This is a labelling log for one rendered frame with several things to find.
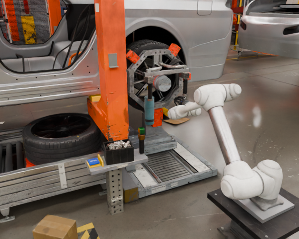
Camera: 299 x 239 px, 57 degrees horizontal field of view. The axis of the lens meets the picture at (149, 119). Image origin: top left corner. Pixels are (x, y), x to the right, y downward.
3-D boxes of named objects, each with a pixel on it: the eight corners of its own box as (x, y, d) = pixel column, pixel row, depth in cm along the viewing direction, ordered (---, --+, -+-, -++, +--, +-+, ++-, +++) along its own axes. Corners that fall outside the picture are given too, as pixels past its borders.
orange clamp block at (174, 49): (171, 55, 257) (176, 47, 256) (175, 56, 250) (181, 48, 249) (166, 51, 253) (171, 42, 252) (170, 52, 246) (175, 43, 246)
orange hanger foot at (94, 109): (104, 110, 273) (102, 76, 259) (122, 131, 229) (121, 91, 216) (87, 113, 266) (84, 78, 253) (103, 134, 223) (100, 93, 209)
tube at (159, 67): (156, 66, 246) (156, 54, 242) (166, 70, 230) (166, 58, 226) (137, 68, 239) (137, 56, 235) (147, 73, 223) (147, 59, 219)
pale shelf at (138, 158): (139, 151, 218) (139, 148, 217) (148, 161, 204) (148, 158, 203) (85, 163, 201) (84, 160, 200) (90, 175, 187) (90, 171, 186)
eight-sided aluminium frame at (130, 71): (178, 102, 278) (181, 47, 257) (182, 104, 272) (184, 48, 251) (127, 110, 256) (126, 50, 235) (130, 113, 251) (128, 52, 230)
